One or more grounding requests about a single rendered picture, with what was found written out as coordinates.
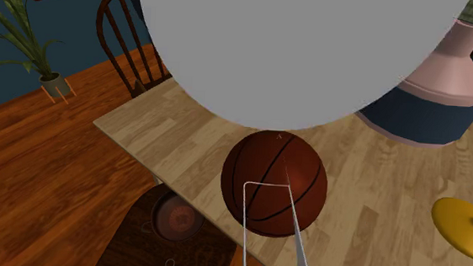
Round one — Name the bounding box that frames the pink and navy table lamp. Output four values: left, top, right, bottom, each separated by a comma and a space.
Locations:
352, 0, 473, 152

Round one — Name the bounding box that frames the brown round bowl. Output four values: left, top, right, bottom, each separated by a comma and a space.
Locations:
149, 190, 208, 245

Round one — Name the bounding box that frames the brown basketball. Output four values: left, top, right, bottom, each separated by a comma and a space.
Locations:
217, 125, 332, 242

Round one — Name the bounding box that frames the thin silver wire frame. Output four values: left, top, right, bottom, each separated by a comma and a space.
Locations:
237, 152, 322, 266

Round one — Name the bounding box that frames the light wooden table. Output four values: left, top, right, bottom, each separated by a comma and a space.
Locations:
83, 72, 473, 266

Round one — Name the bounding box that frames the dark brown wooden stool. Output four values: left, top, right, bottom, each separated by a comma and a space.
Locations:
92, 178, 292, 266

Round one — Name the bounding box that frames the yellow round lid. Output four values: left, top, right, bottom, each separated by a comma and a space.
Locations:
428, 195, 473, 263

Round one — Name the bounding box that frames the potted green plant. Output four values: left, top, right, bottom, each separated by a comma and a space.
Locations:
0, 0, 83, 106

